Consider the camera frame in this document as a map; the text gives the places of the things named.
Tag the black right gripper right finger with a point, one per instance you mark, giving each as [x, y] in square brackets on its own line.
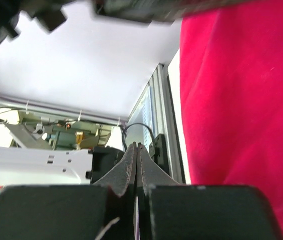
[170, 210]

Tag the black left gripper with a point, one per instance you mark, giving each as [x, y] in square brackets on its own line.
[50, 15]

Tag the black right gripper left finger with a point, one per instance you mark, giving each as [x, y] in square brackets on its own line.
[100, 211]

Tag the magenta t shirt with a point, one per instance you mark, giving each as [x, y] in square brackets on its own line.
[231, 90]

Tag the aluminium frame rails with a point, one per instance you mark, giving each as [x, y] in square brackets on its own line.
[163, 118]

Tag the white slotted cable duct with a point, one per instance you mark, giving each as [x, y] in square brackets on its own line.
[146, 107]

